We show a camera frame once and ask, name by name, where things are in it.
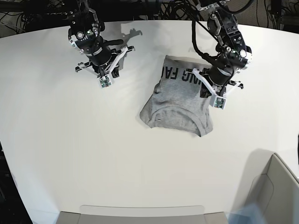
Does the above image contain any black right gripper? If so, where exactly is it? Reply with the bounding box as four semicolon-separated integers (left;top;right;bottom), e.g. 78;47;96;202
75;38;135;78

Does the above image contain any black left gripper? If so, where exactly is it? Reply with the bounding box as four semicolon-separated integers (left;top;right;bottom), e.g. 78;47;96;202
192;66;243;98

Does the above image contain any grey T-shirt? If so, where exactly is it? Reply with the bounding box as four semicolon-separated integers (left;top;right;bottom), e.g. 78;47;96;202
140;56;213;137

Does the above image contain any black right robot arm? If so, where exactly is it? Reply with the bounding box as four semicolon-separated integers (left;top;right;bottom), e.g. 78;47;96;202
68;0;134;80

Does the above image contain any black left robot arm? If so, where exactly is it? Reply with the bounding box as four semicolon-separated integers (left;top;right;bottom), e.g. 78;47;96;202
192;0;253;97

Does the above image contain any blue cloth in corner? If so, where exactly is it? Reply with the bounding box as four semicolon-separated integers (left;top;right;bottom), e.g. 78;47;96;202
228;203;264;224

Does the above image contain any grey tray at front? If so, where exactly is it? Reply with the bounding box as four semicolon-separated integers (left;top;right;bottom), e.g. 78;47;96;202
56;205;228;224

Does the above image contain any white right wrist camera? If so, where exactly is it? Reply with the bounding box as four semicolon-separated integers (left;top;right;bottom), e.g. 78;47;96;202
97;75;114;88

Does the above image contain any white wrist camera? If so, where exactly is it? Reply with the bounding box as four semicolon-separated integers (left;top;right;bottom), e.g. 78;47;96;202
97;75;114;88
210;95;227;110

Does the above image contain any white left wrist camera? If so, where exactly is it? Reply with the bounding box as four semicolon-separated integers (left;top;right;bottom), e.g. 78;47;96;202
210;95;227;110

